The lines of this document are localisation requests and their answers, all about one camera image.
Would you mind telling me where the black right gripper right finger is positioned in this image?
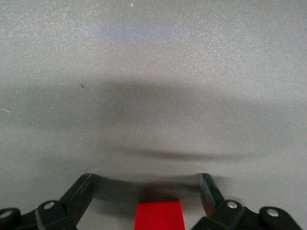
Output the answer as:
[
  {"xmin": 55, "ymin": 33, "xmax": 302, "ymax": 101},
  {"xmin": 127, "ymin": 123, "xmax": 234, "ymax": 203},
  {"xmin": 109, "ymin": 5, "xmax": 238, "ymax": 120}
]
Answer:
[{"xmin": 191, "ymin": 172, "xmax": 302, "ymax": 230}]

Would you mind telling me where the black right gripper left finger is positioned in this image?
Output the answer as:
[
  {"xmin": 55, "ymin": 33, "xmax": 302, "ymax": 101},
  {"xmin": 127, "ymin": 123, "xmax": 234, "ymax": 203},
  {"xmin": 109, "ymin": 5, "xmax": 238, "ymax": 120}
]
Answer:
[{"xmin": 0, "ymin": 173, "xmax": 93, "ymax": 230}]

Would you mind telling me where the small red cube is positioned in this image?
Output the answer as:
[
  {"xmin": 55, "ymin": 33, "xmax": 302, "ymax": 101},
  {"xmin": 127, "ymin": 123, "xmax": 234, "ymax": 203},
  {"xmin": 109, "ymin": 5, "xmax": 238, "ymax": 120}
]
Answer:
[{"xmin": 134, "ymin": 200, "xmax": 187, "ymax": 230}]

